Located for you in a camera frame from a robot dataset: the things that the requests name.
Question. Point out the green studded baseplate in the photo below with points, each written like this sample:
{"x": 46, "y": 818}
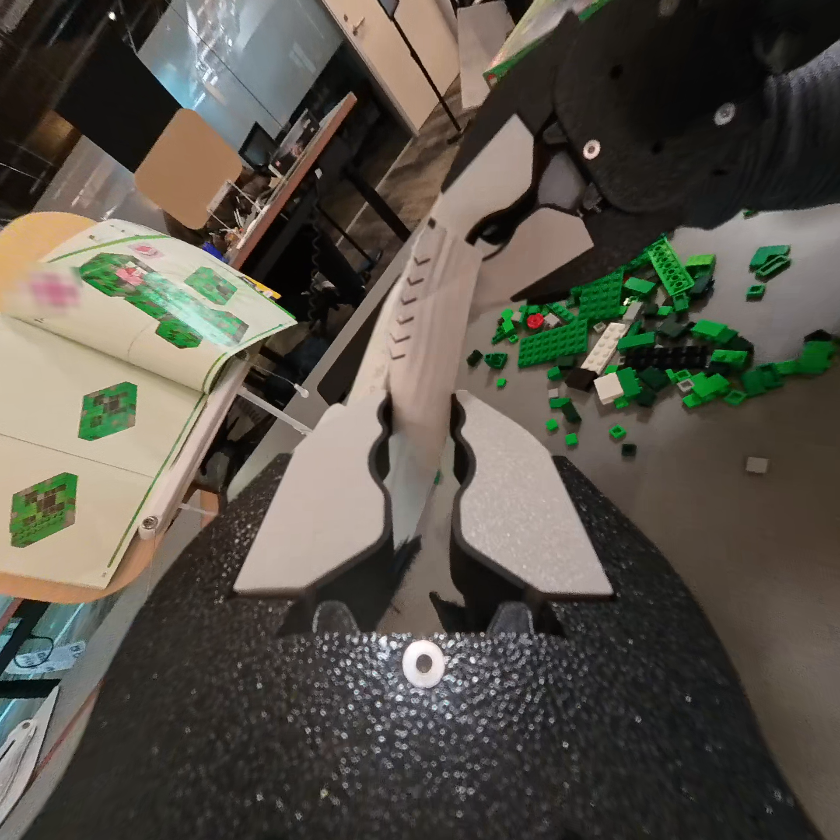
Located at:
{"x": 600, "y": 295}
{"x": 551, "y": 344}

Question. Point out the glass partition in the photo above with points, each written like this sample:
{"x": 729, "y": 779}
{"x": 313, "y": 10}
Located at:
{"x": 262, "y": 52}

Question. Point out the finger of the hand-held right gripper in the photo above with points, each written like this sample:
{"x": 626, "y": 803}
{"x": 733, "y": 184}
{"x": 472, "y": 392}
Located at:
{"x": 544, "y": 243}
{"x": 492, "y": 170}

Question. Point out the open instruction booklet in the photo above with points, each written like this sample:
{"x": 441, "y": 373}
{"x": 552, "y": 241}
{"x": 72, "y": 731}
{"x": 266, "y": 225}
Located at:
{"x": 98, "y": 459}

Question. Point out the white cabinet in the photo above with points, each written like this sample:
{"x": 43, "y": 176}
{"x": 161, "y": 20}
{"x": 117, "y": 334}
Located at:
{"x": 380, "y": 52}

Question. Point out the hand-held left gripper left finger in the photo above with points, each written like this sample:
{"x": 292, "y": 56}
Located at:
{"x": 315, "y": 512}

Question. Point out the person's right forearm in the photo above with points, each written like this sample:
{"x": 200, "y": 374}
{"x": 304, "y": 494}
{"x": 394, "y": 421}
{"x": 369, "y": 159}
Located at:
{"x": 774, "y": 144}

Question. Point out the pile of green toy bricks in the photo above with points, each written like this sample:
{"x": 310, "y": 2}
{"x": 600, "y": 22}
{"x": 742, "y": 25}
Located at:
{"x": 709, "y": 387}

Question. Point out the grey background table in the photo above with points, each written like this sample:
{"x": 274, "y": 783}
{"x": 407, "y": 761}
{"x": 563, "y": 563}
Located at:
{"x": 482, "y": 59}

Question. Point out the wooden-edged background table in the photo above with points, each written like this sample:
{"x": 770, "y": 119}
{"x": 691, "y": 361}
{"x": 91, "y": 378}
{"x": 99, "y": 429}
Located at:
{"x": 298, "y": 169}

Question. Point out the long black plate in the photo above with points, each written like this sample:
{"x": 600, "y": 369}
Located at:
{"x": 666, "y": 358}

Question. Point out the long white brick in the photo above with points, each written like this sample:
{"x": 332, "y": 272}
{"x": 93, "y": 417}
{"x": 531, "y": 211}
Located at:
{"x": 604, "y": 348}

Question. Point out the white printed paper bag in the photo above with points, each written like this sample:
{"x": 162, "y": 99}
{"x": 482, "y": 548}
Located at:
{"x": 426, "y": 315}

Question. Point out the green toy set box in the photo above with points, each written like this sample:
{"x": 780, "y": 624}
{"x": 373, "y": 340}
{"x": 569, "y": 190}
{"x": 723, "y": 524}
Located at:
{"x": 525, "y": 46}

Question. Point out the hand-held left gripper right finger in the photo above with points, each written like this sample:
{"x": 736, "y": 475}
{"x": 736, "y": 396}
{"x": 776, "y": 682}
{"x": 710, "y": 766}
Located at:
{"x": 525, "y": 512}

